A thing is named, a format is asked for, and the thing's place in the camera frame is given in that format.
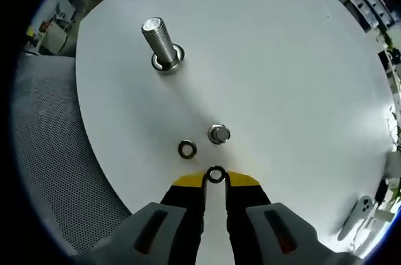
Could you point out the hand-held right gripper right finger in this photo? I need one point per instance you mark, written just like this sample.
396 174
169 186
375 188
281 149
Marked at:
247 208

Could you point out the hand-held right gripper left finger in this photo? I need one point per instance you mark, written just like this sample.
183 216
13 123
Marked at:
185 208

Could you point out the steel washer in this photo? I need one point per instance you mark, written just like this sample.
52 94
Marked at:
209 174
209 135
180 149

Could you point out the large threaded steel stud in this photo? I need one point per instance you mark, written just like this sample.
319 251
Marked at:
159 42

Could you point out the white handheld controller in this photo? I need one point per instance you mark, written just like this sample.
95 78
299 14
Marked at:
357 215

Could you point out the black power adapter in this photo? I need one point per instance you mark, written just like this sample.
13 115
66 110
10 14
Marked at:
381 191

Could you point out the white mesh office chair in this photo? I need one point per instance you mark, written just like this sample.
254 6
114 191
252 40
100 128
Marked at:
56 152

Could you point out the white side desk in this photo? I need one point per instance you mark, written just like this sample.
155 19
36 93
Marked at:
56 39

